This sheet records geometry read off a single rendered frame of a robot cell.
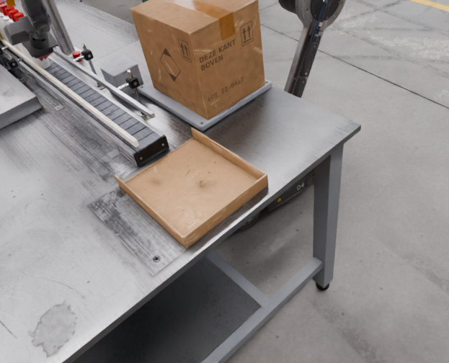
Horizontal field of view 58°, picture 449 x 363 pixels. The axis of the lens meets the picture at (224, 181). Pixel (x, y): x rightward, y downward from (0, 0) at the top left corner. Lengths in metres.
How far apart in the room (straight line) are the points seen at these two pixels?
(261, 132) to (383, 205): 1.07
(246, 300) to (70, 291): 0.75
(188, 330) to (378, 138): 1.54
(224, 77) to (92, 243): 0.58
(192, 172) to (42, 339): 0.51
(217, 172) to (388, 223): 1.15
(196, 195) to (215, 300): 0.62
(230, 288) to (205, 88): 0.76
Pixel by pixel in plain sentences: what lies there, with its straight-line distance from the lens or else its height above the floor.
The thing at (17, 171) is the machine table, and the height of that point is 0.83.
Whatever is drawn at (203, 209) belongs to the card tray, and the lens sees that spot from 0.98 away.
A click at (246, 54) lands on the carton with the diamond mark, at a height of 0.98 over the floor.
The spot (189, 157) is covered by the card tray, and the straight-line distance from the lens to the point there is 1.13.
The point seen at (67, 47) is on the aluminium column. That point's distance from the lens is 1.91.
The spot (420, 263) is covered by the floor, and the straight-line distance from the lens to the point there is 1.94.
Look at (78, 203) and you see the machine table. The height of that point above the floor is 0.83.
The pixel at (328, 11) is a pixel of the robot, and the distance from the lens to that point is 1.85.
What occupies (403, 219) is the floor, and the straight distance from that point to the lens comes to 2.07.
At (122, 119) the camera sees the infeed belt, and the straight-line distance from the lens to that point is 1.27.
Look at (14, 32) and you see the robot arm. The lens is 1.50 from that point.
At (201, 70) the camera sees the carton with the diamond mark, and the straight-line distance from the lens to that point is 1.14.
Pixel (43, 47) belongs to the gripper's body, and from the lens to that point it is 1.60.
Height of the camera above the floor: 1.55
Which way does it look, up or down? 44 degrees down
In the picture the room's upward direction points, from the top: 11 degrees counter-clockwise
